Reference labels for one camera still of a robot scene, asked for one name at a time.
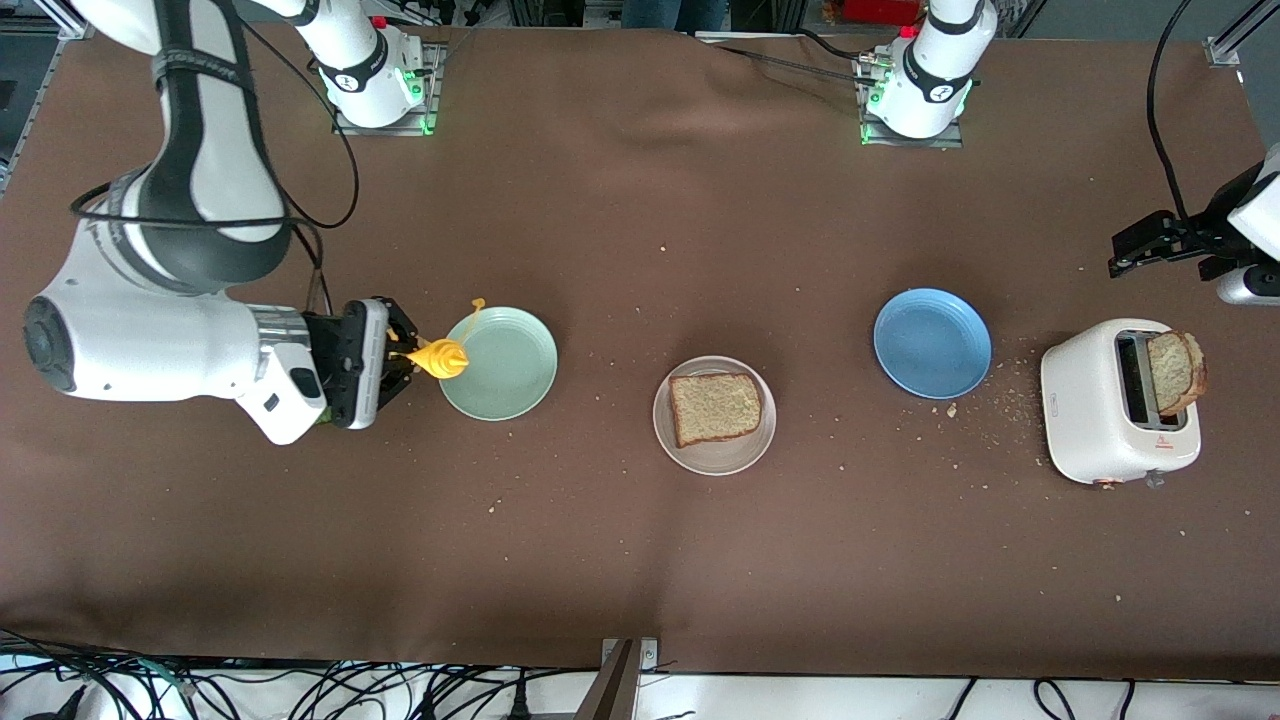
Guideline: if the aluminium frame corner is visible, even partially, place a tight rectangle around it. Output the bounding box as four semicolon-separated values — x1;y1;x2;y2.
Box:
1205;0;1280;69

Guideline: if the silver metal bracket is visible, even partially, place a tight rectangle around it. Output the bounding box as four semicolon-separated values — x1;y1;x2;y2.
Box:
600;637;661;673

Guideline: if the white toaster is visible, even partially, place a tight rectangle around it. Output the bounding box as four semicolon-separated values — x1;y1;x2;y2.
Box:
1040;318;1202;489

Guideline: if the yellow squeeze bottle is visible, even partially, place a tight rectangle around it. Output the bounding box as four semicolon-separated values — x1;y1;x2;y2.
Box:
390;298;488;382

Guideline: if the blue plate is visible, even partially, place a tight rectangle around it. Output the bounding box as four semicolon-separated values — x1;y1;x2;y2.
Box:
873;288;993;400

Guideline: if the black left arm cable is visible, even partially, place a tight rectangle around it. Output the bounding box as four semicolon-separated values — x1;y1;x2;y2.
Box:
1147;0;1196;226

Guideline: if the beige plate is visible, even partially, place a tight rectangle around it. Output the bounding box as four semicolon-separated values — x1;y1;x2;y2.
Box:
653;356;777;477

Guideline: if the brown tablecloth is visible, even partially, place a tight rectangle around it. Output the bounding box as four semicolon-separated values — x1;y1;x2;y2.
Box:
0;18;1280;683

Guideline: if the person in blue jeans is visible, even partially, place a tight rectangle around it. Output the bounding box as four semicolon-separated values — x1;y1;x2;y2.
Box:
620;0;729;33

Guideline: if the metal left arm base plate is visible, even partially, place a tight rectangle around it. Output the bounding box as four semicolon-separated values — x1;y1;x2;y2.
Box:
857;50;967;150

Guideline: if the brown bread slice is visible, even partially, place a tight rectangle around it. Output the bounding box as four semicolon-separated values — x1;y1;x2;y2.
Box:
668;373;763;449
1146;331;1208;418

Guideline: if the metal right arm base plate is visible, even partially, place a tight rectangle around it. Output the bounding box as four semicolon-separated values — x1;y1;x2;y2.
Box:
331;40;447;137

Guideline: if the black base cable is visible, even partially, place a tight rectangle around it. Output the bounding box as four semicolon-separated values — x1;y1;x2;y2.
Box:
715;28;883;86

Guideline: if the red box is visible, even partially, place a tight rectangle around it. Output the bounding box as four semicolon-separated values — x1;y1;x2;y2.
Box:
838;0;923;27

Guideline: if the mint green plate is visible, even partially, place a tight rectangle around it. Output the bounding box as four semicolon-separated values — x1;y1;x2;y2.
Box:
437;306;559;422

